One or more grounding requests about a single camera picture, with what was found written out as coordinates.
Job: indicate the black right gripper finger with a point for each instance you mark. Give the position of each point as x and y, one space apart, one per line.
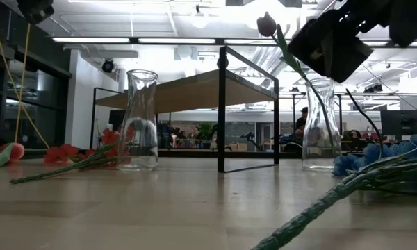
349 57
307 43

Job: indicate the dark red artificial tulip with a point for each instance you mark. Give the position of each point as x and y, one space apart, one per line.
266 25

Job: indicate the clear glass vase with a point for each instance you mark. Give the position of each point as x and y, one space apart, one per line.
321 149
138 139

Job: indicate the blue flower spray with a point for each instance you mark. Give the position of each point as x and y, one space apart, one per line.
378 152

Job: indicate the short red flower spray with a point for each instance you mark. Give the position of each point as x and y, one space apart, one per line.
60 154

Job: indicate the orange artificial tulip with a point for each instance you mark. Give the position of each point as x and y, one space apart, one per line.
15 152

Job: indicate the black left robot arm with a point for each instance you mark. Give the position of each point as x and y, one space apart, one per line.
34 10

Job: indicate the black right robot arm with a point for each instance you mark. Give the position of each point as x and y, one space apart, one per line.
413 21

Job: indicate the small black track spotlight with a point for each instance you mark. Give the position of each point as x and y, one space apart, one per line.
373 88

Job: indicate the person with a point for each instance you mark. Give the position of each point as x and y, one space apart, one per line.
301 123

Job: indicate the large black monitor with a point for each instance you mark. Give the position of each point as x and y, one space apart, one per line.
403 123

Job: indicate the green potted plant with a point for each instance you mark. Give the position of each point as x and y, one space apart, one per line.
206 131

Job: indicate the small black monitor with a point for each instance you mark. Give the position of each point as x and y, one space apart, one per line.
115 119

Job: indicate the wooden shelf with black frame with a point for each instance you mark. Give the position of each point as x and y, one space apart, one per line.
194 90

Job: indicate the black metal table frame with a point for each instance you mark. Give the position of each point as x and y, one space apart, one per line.
229 153

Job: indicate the round black ceiling camera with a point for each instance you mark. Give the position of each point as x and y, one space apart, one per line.
108 66

